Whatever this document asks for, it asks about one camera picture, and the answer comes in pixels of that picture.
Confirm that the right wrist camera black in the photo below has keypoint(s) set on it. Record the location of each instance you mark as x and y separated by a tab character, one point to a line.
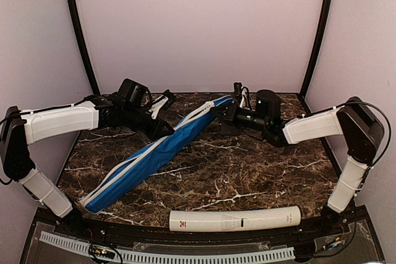
268	103

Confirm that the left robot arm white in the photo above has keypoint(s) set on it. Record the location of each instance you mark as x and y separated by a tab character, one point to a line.
21	128

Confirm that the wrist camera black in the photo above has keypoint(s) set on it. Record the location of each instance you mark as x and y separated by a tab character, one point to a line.
132	92
268	103

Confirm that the grey tube cap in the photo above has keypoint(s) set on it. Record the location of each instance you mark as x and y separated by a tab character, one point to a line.
228	128

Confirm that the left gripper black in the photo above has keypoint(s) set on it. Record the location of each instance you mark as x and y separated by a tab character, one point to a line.
156	132

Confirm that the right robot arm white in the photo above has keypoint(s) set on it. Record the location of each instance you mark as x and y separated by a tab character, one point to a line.
353	119

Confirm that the blue racket cover bag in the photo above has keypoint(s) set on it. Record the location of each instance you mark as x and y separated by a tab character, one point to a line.
131	172

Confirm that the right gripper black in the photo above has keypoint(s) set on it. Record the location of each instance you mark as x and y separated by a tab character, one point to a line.
230	114

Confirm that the white shuttlecock tube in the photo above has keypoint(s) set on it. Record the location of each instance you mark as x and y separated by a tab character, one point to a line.
234	221

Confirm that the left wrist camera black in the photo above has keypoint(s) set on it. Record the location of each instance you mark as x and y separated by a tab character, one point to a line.
132	92

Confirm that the white slotted cable duct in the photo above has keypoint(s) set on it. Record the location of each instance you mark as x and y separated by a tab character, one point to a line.
152	253

